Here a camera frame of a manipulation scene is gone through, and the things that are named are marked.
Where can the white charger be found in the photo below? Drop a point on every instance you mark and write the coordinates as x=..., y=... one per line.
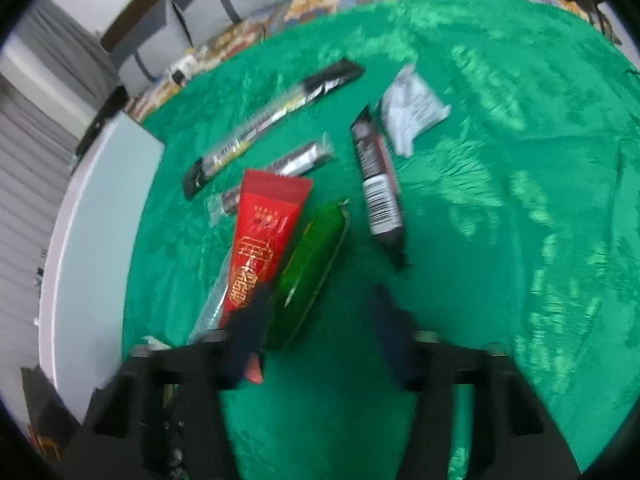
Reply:
x=180, y=72

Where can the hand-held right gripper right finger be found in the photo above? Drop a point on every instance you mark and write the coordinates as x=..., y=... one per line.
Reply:
x=395, y=340

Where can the red snack packet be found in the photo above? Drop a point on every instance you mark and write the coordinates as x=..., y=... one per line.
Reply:
x=265, y=220

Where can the small dark sausage packet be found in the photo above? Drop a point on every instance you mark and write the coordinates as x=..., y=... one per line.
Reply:
x=300, y=157

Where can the grey curtain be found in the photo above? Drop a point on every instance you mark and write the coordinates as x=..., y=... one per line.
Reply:
x=30, y=135

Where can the clear long packet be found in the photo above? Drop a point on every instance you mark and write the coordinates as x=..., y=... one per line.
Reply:
x=212, y=305

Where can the black bar packet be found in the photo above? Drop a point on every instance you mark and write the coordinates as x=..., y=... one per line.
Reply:
x=377, y=180

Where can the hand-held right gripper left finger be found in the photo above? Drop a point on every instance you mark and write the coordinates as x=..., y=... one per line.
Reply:
x=247, y=330

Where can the long black stick packet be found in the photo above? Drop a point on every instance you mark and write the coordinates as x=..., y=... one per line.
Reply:
x=280, y=110

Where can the white cardboard box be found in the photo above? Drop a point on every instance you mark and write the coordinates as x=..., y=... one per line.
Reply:
x=90, y=260

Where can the green snack packet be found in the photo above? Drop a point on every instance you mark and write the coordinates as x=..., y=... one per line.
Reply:
x=310, y=260

